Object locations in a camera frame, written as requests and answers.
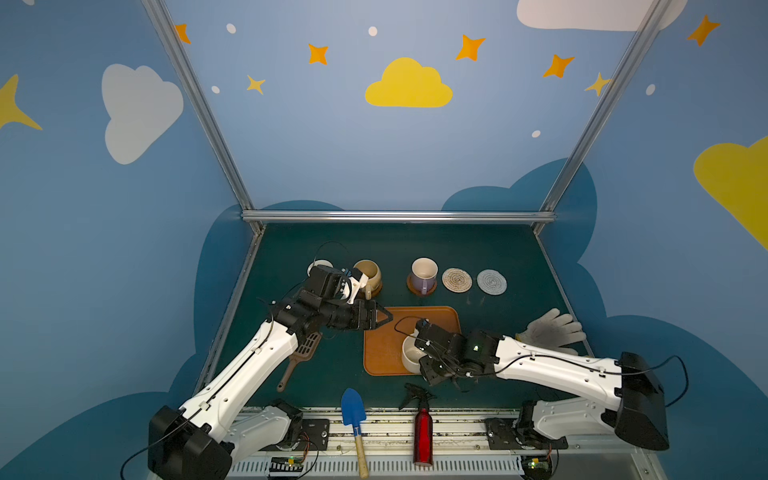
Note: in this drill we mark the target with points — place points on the left controller board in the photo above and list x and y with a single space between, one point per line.
291 467

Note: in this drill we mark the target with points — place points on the aluminium frame right post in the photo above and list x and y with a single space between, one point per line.
646 33

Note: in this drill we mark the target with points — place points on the light blue mug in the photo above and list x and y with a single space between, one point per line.
319 263

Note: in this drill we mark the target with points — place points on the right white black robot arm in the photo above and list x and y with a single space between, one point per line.
623 396

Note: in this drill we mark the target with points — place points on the right controller board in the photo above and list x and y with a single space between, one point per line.
536 468

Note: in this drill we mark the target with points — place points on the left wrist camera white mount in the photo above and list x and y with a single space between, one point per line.
346 284

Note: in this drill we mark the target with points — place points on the aluminium frame left post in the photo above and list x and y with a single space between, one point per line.
161 20

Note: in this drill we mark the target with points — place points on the aluminium frame back bar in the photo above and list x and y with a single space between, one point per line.
441 217

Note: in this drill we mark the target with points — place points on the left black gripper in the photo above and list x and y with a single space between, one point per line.
369 315

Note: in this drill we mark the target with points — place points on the white speckled mug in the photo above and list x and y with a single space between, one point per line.
411 355

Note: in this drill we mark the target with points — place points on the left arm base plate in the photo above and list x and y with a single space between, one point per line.
312 434

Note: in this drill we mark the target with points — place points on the controller board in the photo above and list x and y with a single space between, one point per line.
536 468
291 467

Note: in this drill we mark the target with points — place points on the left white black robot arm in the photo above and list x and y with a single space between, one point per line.
203 438

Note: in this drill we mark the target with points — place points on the purple mug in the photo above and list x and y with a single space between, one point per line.
425 268

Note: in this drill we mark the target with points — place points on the orange wooden tray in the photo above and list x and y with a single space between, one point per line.
382 347

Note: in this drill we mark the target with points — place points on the red spray bottle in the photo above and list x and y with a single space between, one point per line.
423 424

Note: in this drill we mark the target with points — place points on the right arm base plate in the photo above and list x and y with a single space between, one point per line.
501 432

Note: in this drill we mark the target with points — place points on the beige ceramic mug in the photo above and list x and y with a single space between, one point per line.
374 283

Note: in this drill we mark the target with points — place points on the dark wooden coaster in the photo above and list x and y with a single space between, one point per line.
421 286

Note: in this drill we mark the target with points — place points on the multicolour woven coaster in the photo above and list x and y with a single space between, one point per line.
457 280

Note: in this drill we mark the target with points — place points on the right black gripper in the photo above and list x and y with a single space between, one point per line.
431 352

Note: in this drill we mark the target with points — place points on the grey woven coaster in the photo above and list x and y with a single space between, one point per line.
491 282

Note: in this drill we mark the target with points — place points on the brown slotted scoop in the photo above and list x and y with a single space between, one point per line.
304 353

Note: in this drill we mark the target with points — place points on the blue garden trowel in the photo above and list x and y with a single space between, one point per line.
353 414

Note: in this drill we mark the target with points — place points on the aluminium frame post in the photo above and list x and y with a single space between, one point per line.
646 33
161 20

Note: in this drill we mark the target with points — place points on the white work glove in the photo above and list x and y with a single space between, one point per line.
554 331

